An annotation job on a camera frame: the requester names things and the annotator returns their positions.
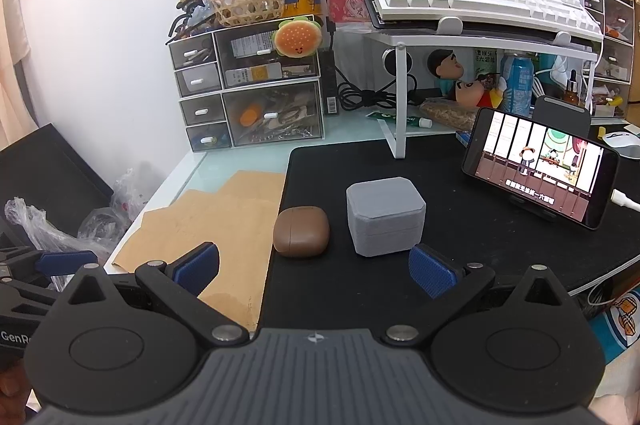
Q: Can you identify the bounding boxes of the black smartphone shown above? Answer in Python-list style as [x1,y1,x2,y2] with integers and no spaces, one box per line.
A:
[461,107,620,231]

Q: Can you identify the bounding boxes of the amber dropper bottle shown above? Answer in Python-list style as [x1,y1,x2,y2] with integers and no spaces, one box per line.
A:
[564,70,583,106]

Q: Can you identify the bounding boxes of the cartoon boy figure red shirt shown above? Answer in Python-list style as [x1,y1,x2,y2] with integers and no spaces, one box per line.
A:
[447,75,503,108]

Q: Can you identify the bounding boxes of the white laptop stand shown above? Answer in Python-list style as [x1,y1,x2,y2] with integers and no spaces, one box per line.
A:
[357,0,606,160]

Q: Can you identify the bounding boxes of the brown paper sheet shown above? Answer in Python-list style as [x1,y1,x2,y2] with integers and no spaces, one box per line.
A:
[111,170,287,331]

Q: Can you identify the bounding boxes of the black cable bundle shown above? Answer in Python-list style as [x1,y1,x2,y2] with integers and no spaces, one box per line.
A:
[335,72,421,113]

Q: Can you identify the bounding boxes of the blue cartoon bag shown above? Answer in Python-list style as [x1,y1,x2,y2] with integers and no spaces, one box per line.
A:
[595,285,640,363]

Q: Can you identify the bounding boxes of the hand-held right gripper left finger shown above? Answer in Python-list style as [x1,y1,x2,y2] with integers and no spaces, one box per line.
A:
[50,242,249,347]

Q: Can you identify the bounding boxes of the white printed leaflet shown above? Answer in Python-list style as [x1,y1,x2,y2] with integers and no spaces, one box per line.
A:
[230,32,273,58]

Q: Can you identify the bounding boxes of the white yellow medicine box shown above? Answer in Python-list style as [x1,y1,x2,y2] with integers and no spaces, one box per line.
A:
[225,65,281,86]

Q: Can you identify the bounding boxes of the small clear drawer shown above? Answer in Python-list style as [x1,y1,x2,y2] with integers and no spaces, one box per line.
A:
[186,123,232,152]
[169,36,218,68]
[175,64,222,97]
[180,94,226,126]

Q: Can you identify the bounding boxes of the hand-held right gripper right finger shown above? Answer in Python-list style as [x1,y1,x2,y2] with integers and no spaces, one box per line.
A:
[382,244,576,347]

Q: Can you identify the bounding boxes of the dark flat box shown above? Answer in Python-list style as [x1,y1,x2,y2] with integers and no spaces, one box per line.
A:
[0,122,115,238]

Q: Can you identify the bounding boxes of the blue drink can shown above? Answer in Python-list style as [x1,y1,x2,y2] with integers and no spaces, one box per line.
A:
[500,53,537,114]

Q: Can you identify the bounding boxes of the beige curtain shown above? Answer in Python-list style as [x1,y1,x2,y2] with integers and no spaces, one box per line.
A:
[0,0,31,150]

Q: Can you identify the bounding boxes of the red packet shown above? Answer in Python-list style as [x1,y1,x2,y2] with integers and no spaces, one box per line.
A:
[327,0,368,23]

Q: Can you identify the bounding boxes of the burger plush toy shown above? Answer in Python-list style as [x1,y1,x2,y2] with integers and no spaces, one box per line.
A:
[272,17,322,56]

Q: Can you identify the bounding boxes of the clear snack bag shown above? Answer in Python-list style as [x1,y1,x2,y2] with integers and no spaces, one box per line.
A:
[419,99,478,130]

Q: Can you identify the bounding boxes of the white clear drawer organizer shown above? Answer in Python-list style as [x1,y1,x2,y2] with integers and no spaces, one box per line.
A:
[178,79,327,153]
[166,14,323,100]

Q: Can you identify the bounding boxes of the white mouse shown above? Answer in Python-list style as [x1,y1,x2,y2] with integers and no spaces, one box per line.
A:
[597,127,640,150]

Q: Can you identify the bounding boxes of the large clear drawer with leaflet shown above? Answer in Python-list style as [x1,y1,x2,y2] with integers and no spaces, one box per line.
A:
[214,21,321,90]

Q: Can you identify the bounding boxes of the blue orange sunscreen bottle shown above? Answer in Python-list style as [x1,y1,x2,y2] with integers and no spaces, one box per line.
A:
[239,104,264,126]

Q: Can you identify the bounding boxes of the black hair claw clips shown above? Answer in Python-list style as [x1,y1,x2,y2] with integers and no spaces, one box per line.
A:
[167,0,223,43]

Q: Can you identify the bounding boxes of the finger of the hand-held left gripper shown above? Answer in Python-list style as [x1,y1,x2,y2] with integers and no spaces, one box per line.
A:
[0,245,99,278]

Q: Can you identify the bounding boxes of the grey box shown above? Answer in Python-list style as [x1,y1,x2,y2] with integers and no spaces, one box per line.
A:
[346,177,427,258]

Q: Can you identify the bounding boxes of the black desk mat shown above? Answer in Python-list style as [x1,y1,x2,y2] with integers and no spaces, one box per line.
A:
[257,140,640,331]

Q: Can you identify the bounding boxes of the black power adapter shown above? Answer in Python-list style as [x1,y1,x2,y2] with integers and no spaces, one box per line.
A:
[321,49,342,116]

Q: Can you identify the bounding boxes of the clear plastic bag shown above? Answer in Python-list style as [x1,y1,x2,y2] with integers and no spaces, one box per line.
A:
[4,167,151,266]

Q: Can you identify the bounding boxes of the brown earbud case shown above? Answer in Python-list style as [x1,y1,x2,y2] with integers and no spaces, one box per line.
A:
[273,206,331,259]

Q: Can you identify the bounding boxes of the tall white drawer organizer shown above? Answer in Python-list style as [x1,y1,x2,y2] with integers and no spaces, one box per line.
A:
[580,0,640,108]

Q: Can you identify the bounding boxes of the green white ointment tube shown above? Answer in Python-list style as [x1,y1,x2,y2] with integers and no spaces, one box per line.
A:
[366,111,432,128]

